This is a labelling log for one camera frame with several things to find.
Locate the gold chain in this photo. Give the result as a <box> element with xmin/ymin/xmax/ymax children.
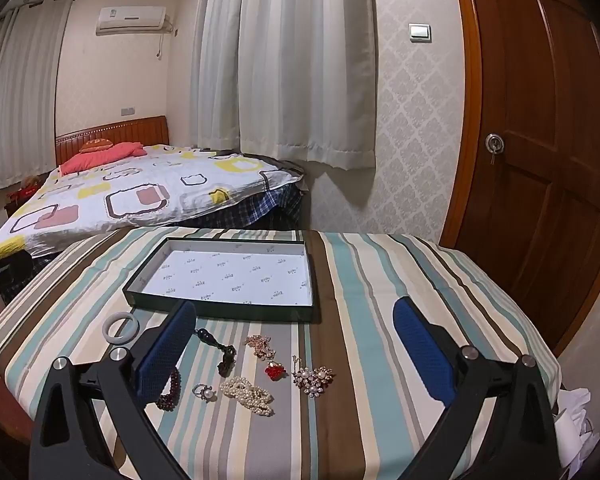
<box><xmin>219</xmin><ymin>376</ymin><xmax>275</xmax><ymax>417</ymax></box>

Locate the white jade bangle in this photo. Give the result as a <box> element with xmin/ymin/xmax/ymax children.
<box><xmin>102</xmin><ymin>311</ymin><xmax>142</xmax><ymax>346</ymax></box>

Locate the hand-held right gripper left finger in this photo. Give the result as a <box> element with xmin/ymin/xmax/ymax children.
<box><xmin>29</xmin><ymin>300</ymin><xmax>198</xmax><ymax>475</ymax></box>

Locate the striped bed sheet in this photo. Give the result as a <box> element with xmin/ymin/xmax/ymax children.
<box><xmin>0</xmin><ymin>226</ymin><xmax>563</xmax><ymax>480</ymax></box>

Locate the crumpled white cloth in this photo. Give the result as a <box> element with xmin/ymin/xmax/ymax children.
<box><xmin>552</xmin><ymin>385</ymin><xmax>596</xmax><ymax>476</ymax></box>

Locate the red bedside object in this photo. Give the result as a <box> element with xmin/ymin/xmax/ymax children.
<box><xmin>7</xmin><ymin>176</ymin><xmax>41</xmax><ymax>206</ymax></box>

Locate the narrow white curtain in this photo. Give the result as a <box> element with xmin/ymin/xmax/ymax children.
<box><xmin>0</xmin><ymin>0</ymin><xmax>76</xmax><ymax>201</ymax></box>

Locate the black bead pendant cord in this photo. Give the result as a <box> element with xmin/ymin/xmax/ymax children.
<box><xmin>194</xmin><ymin>327</ymin><xmax>237</xmax><ymax>378</ymax></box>

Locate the rose gold bracelet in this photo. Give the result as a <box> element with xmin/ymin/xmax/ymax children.
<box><xmin>292</xmin><ymin>366</ymin><xmax>334</xmax><ymax>400</ymax></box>

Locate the dark red bead bracelet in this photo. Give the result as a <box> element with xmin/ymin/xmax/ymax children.
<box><xmin>156</xmin><ymin>367</ymin><xmax>182</xmax><ymax>412</ymax></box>

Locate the wooden headboard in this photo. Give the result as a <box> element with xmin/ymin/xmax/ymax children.
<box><xmin>55</xmin><ymin>116</ymin><xmax>171</xmax><ymax>167</ymax></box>

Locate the wide white curtain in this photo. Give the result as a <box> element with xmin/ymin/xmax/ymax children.
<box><xmin>190</xmin><ymin>0</ymin><xmax>378</xmax><ymax>171</ymax></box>

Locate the white patterned quilt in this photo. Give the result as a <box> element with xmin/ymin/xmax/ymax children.
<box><xmin>0</xmin><ymin>144</ymin><xmax>306</xmax><ymax>256</ymax></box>

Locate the red pillow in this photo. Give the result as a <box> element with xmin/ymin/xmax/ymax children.
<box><xmin>59</xmin><ymin>141</ymin><xmax>147</xmax><ymax>176</ymax></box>

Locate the dark green shallow box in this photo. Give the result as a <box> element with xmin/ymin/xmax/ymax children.
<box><xmin>122</xmin><ymin>237</ymin><xmax>320</xmax><ymax>323</ymax></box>

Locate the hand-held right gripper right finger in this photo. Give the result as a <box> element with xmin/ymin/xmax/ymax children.
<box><xmin>392</xmin><ymin>297</ymin><xmax>563</xmax><ymax>480</ymax></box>

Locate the brown wooden door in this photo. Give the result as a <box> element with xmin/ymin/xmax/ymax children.
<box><xmin>440</xmin><ymin>0</ymin><xmax>600</xmax><ymax>356</ymax></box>

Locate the white air conditioner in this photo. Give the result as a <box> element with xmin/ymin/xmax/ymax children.
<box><xmin>95</xmin><ymin>6</ymin><xmax>173</xmax><ymax>37</ymax></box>

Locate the silver door knob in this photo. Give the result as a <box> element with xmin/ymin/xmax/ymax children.
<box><xmin>484</xmin><ymin>132</ymin><xmax>505</xmax><ymax>166</ymax></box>

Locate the blue plaid sheet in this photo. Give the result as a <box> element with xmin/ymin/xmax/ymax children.
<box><xmin>180</xmin><ymin>185</ymin><xmax>303</xmax><ymax>233</ymax></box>

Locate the brown wooden furniture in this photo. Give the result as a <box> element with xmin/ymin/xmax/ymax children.
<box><xmin>0</xmin><ymin>360</ymin><xmax>33</xmax><ymax>446</ymax></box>

